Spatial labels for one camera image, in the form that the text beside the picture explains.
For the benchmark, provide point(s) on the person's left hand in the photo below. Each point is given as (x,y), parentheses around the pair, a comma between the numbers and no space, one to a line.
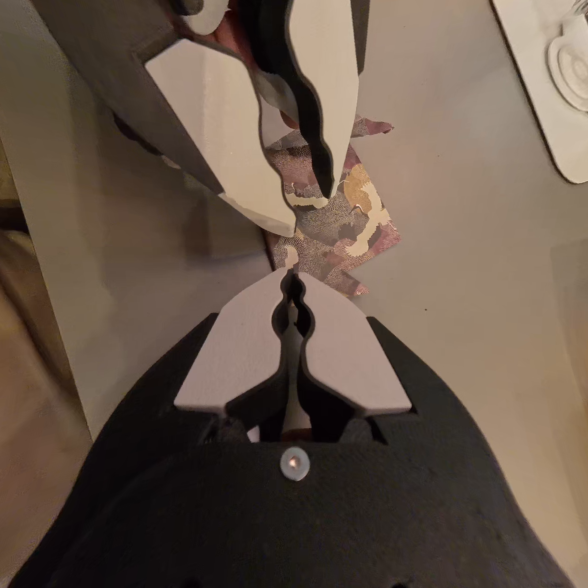
(232,39)

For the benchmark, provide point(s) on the beige trousers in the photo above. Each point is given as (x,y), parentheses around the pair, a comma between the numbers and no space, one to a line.
(27,413)

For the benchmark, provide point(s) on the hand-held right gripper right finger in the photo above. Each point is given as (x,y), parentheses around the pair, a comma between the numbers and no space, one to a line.
(353,358)

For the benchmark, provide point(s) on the clear glass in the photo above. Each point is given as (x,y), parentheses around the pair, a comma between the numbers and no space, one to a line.
(572,64)

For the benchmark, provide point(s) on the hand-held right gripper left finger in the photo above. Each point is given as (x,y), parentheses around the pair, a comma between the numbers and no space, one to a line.
(234,349)

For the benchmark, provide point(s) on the crane patterned origami paper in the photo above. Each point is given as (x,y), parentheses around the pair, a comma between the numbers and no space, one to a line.
(349,220)

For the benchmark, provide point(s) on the white tray with glass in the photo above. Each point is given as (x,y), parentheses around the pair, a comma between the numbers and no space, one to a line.
(528,69)

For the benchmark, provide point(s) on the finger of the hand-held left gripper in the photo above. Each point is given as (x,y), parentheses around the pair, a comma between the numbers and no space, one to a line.
(206,115)
(330,69)

